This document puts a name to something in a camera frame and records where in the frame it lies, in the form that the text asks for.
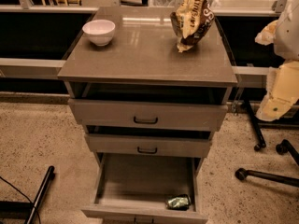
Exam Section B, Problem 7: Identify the grey middle drawer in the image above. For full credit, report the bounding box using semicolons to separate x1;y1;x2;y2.
85;127;211;157

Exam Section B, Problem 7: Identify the green soda can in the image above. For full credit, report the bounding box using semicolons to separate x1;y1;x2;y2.
165;194;191;211

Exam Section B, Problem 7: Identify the black wheeled base leg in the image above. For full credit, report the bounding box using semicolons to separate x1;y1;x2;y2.
235;168;299;188

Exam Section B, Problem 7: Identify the grey metal railing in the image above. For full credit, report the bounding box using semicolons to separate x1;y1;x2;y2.
1;7;278;88

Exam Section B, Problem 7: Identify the grey top drawer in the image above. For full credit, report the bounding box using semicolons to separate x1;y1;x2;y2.
69;84;227;132

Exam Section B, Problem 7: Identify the grey drawer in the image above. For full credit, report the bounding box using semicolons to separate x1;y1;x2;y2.
82;154;207;224
85;127;211;157
69;84;227;132

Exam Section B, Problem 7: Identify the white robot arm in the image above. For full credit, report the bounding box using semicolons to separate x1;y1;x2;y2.
255;0;299;121

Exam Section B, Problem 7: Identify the white ceramic bowl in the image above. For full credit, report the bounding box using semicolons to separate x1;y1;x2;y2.
82;20;115;46

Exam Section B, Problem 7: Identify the black stand leg left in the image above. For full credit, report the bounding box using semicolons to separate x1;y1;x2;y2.
24;166;55;224

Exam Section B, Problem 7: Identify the grey bottom drawer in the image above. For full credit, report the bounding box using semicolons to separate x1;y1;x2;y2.
82;154;207;224

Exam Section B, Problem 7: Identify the black cable on floor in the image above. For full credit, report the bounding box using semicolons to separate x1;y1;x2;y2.
0;175;42;224

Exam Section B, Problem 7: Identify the black caster leg right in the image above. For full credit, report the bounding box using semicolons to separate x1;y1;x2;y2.
276;139;299;165

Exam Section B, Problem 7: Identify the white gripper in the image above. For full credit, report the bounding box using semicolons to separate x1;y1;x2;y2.
255;21;299;121

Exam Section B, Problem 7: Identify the grey drawer cabinet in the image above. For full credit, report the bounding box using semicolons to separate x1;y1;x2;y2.
59;7;237;224

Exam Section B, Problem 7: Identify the yellow brown chip bag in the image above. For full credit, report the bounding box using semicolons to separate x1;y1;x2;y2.
170;0;215;52

